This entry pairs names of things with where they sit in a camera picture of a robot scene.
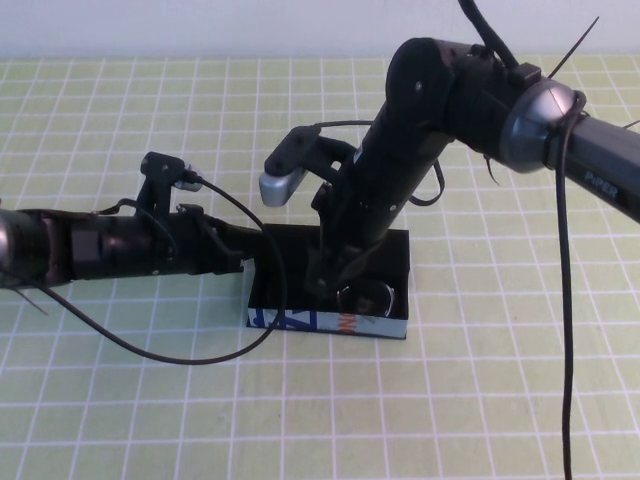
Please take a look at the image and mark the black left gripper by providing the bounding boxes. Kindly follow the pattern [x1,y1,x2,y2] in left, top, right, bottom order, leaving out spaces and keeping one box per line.
[104,203,274,278]

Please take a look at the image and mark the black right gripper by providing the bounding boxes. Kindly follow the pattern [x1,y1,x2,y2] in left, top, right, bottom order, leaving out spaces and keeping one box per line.
[304,143,437,297]

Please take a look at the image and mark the black framed glasses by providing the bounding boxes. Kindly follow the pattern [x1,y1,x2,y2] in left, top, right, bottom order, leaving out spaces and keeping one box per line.
[335,279,400,321]

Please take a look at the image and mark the black glasses case box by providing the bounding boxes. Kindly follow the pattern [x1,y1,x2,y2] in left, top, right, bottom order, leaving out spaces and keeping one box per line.
[247,223,412,343]

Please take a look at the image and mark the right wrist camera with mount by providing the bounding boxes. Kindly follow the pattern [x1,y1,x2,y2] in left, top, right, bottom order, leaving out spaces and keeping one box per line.
[258,125,324,207]

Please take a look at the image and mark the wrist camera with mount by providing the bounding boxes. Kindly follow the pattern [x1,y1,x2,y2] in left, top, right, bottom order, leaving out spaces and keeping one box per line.
[258,125,324,207]
[139,151,207,216]

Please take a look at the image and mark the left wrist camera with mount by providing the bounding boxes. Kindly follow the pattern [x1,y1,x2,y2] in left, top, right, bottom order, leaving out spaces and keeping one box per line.
[139,151,207,216]

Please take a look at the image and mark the thin black left camera cable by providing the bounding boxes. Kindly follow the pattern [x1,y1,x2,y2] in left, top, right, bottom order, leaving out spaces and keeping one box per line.
[44,179,287,365]

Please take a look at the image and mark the thin black camera cable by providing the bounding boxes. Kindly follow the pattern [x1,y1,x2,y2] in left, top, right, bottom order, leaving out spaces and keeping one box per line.
[317,92,587,480]
[44,179,287,365]

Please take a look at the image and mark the thin black right camera cable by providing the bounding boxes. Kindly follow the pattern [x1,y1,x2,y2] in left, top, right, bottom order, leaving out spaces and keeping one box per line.
[317,92,587,480]

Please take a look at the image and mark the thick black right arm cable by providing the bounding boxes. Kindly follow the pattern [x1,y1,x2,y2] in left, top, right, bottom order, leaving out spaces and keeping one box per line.
[458,0,524,69]

